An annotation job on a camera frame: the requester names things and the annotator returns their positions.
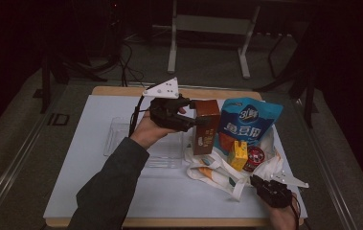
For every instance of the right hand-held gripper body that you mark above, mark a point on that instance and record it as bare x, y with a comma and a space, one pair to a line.
276, 195

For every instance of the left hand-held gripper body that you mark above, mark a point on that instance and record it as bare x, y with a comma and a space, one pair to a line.
166, 111

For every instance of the brown drink carton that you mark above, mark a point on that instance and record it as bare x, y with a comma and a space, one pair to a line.
206, 127

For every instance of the red candy can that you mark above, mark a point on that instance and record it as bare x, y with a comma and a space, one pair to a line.
255, 156

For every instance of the yellow drink carton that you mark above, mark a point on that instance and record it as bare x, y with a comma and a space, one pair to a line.
238, 156

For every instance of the clear plastic container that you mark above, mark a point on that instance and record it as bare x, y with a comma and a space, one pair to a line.
166, 153

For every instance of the white patterned tote bag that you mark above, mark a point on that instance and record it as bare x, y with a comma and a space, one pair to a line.
214, 174

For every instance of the blue snack bag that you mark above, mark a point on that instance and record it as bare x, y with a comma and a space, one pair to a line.
249, 124

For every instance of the person's right hand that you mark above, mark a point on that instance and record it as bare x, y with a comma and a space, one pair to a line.
283, 218

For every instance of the person's left hand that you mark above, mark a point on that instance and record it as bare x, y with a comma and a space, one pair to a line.
147, 131

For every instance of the white metal stand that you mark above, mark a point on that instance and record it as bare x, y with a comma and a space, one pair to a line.
211, 25

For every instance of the black metal stand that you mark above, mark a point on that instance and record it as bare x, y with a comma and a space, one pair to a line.
45, 83
310, 102

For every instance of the metal floor rail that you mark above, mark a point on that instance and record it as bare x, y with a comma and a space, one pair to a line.
329, 174
13, 174

